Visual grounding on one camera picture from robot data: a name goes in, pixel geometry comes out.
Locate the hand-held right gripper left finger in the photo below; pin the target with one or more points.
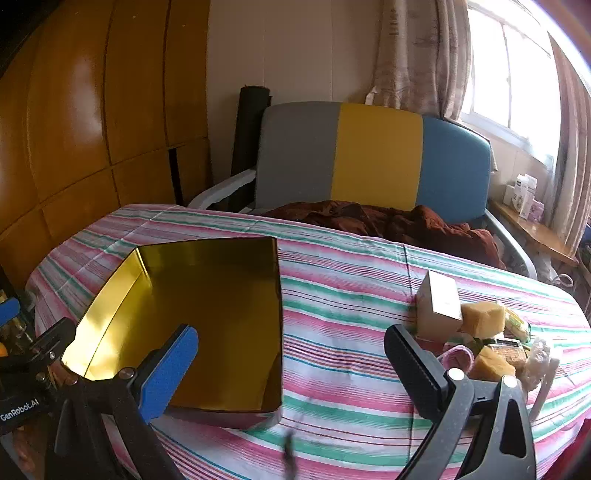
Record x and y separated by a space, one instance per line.
171 369

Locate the window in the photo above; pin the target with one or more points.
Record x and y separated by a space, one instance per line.
508 69

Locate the striped tablecloth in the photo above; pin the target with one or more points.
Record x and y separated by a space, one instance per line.
346 300

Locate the small white carton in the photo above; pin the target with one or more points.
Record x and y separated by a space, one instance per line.
509 194

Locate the wooden side table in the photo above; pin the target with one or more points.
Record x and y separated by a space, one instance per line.
531 230

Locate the clear plastic bag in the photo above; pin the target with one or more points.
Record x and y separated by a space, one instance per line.
535 360

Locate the beige patterned curtain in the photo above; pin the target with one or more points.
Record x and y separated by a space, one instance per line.
415 50
572 138

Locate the pink roll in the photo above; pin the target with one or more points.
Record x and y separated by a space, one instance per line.
455 357

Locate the white plastic utensil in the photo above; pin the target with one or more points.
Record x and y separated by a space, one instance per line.
547 387

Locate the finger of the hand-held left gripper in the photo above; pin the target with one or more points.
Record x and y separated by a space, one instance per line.
9 311
53 341

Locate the grey yellow blue armchair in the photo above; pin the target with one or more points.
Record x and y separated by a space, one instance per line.
378 152

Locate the purple tissue box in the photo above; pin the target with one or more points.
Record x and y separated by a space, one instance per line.
538 210

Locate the black rolled mat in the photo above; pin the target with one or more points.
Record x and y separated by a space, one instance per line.
249 129

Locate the short green-edged cracker packet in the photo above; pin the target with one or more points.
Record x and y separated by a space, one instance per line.
517 325

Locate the tall white carton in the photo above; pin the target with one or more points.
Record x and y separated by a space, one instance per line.
526 194

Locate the maroon and gold tin box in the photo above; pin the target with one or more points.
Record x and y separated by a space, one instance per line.
207 323

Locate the yellow sponge block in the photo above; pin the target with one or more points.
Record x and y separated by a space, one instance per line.
482 318
491 364

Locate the wooden wardrobe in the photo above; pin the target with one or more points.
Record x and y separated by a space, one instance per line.
92 115

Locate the brown blanket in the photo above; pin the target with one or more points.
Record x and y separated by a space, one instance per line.
406 226

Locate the small pale cardboard box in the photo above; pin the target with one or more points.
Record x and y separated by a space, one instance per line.
438 304

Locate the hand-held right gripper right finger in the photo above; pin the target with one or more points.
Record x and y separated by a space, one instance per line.
415 374

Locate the long cracker packet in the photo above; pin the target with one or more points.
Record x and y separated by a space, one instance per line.
508 350

